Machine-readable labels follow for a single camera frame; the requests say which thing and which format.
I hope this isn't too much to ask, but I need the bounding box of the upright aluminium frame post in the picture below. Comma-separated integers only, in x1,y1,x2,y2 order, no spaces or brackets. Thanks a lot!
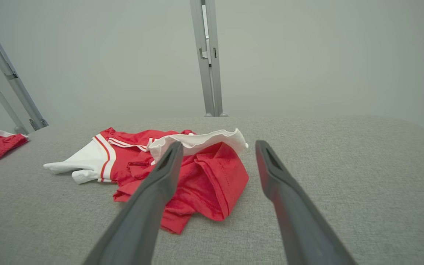
190,0,229,117

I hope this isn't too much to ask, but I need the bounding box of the thick slanted aluminium frame post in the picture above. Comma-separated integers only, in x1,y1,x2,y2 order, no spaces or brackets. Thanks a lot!
0,6,49,131

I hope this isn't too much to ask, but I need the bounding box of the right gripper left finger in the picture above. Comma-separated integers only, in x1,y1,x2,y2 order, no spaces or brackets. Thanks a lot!
82,141,184,265

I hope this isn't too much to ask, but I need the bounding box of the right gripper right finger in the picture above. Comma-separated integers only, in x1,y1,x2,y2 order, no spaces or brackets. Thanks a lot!
255,140,356,265

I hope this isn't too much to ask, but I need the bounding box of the red and white garment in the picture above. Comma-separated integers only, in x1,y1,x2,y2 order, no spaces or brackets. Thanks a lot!
43,127,250,235

